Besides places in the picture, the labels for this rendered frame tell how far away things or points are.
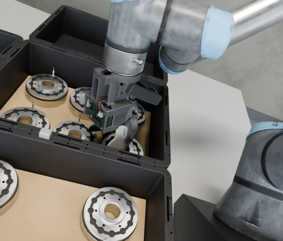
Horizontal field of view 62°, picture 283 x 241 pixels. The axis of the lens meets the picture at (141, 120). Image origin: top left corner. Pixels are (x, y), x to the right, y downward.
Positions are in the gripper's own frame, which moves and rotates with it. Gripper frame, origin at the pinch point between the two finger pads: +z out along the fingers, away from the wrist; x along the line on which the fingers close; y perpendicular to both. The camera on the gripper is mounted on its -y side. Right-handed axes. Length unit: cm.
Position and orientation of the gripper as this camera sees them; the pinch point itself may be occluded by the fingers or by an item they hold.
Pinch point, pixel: (114, 142)
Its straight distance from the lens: 56.7
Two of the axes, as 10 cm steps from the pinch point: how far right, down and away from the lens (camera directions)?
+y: -7.1, 2.7, -6.5
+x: 6.6, 5.6, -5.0
